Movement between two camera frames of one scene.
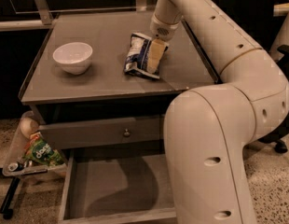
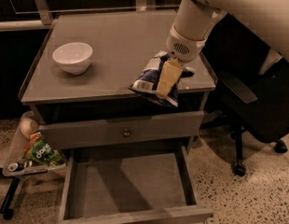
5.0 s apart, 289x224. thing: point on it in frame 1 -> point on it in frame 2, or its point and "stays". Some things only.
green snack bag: (40, 150) stays
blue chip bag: (138, 55) -> (148, 79)
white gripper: (160, 29) -> (184, 48)
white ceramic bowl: (73, 57) stays
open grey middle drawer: (116, 188) stays
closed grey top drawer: (103, 132) stays
